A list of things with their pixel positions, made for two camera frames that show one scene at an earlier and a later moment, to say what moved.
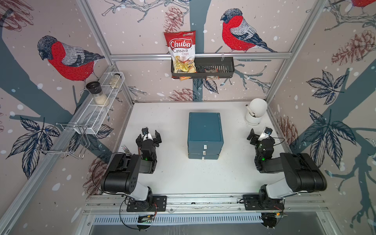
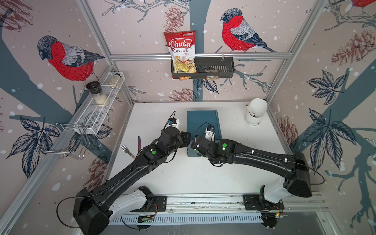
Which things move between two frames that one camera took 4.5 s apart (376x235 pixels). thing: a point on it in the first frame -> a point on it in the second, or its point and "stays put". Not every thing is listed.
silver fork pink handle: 125,149 stays put
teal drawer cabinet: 205,139 stays put
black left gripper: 157,139 -> 185,140
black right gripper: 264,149 -> 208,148
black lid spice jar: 94,88 stays put
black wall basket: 208,67 stays put
